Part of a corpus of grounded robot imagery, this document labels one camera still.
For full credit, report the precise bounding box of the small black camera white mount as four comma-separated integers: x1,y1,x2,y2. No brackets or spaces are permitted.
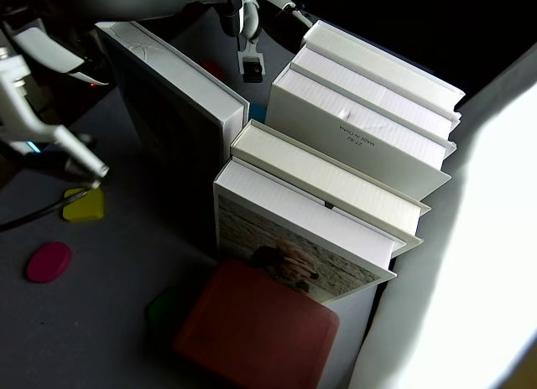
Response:
237,0,267,84

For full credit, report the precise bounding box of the plain white book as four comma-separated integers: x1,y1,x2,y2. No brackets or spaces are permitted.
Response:
302,18,467,113
291,46,462,132

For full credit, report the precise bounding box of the cream white book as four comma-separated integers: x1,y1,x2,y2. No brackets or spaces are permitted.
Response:
229,119,432,256

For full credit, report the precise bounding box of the red heart toy block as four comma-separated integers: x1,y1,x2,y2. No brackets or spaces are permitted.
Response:
200,60,226,82

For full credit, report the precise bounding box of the blue toy block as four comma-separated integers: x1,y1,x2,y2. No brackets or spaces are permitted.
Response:
248,103,268,124

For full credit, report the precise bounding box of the magenta oval toy block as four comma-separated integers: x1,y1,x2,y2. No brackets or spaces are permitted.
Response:
26,241,73,284

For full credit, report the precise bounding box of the yellow toy block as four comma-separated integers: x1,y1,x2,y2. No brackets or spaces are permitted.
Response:
62,187,105,225

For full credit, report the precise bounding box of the green toy block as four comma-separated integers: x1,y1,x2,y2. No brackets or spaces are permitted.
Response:
144,286,194,344

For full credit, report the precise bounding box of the dark red box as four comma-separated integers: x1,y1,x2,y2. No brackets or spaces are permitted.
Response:
171,257,341,389

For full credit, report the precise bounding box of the white book with photo cover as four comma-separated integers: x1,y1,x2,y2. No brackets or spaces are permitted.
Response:
212,156,399,304

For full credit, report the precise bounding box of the white book Made in China print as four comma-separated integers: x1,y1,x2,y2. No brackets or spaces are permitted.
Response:
264,65,453,201

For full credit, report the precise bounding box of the white book with edge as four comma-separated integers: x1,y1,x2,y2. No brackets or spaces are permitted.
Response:
94,21,252,189

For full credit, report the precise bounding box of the grey table cloth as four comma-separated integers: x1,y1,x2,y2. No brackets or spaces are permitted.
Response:
0,7,537,389

